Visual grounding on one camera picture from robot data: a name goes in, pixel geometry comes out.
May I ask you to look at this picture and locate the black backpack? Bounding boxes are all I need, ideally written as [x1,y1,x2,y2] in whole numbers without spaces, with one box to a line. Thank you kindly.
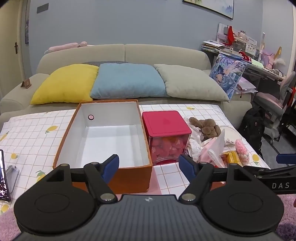
[238,107,265,158]

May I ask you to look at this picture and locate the white cloth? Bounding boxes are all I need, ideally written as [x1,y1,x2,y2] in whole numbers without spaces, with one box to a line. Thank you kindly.
[185,133,208,163]

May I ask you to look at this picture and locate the cream round cushion cover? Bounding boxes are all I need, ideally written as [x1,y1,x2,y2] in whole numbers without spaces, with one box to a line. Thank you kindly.
[218,125,243,145]

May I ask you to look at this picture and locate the grey patterned cushion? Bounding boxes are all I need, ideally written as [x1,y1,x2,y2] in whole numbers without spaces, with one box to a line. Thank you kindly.
[82,61,126,66]

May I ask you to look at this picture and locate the yellow pillow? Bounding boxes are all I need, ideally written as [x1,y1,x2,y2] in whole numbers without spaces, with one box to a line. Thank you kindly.
[31,64,99,105]

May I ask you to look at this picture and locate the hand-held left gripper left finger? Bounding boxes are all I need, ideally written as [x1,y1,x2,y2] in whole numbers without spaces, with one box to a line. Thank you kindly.
[43,154,120,204]

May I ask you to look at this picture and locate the silver phone stand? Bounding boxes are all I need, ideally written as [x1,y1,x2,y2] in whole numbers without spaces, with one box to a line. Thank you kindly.
[5,165,19,195]

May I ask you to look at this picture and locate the framed wall picture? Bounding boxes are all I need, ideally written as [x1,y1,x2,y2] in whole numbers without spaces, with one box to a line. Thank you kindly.
[182,0,234,19]

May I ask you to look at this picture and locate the cluttered desk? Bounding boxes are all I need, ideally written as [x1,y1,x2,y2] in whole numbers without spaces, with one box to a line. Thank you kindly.
[201,40,287,93]

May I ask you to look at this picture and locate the pale door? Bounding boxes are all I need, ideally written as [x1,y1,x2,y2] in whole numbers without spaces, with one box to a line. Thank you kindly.
[0,7,29,100]

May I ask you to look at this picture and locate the pink desk chair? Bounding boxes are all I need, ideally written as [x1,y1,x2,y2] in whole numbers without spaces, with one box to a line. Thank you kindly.
[253,71,296,144]

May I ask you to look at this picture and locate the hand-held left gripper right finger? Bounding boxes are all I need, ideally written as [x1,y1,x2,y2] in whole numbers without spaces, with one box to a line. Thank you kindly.
[179,154,255,204]

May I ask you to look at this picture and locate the beige sofa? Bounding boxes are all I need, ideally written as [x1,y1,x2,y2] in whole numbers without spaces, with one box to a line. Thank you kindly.
[0,44,252,130]

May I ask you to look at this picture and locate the red lidded storage box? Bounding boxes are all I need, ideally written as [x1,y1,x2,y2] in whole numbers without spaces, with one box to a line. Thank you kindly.
[142,111,192,166]

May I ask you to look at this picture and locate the black metal rack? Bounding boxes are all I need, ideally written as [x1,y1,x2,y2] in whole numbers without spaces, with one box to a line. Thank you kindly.
[281,87,296,139]

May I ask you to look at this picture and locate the brown plush toy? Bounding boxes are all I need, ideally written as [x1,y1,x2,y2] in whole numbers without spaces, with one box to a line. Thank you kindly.
[189,117,222,141]

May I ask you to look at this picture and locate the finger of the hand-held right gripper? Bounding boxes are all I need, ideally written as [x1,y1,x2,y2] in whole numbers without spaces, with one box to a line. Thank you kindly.
[276,153,296,165]

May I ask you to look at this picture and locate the orange cardboard box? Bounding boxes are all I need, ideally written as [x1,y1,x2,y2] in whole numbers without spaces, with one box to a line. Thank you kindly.
[53,100,153,194]

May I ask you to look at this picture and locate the desk shelf organizer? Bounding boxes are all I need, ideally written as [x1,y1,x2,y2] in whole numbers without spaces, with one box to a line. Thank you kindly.
[216,23,258,56]

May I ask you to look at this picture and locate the pink unicorn plush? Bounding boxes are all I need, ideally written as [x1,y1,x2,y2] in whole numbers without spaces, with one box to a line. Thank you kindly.
[261,46,287,70]

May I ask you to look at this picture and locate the grey-green pillow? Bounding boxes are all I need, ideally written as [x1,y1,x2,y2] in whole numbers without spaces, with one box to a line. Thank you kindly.
[154,64,230,102]

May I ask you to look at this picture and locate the yellow soft packet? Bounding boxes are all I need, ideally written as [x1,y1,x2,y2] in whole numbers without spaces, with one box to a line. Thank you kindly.
[225,151,243,166]

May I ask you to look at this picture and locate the pink long plush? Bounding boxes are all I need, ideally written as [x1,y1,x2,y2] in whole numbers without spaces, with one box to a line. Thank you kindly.
[48,41,88,54]

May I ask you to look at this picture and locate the smartphone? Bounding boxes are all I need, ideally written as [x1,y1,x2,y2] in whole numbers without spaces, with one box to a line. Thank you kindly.
[0,149,11,202]

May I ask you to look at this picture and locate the pink crochet toy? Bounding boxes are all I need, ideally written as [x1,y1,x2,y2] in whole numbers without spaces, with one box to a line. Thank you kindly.
[235,139,250,163]

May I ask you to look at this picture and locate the lemon print blanket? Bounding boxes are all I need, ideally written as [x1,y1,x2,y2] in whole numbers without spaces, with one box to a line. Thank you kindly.
[0,103,271,216]

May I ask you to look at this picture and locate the blue printed pillow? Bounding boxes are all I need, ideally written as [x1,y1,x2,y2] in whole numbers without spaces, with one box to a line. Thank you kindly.
[209,53,248,100]

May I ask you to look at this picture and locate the purple shaggy rug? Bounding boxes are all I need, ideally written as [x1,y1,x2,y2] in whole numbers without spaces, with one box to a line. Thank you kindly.
[0,193,296,241]

